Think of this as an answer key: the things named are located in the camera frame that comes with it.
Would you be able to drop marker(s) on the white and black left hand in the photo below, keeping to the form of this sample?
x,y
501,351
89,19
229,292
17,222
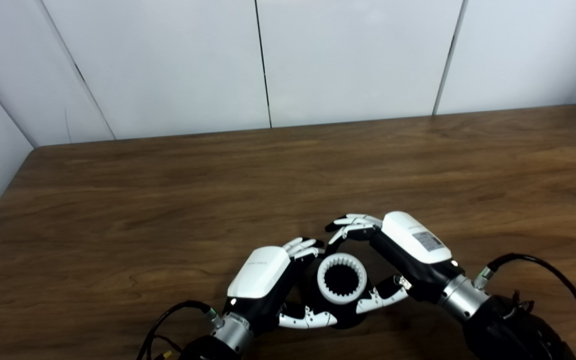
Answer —
x,y
260,272

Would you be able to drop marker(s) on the white and black right hand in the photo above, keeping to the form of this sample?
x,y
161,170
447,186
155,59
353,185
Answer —
x,y
415,245

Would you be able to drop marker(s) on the round black part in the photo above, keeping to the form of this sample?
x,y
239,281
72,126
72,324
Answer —
x,y
348,319

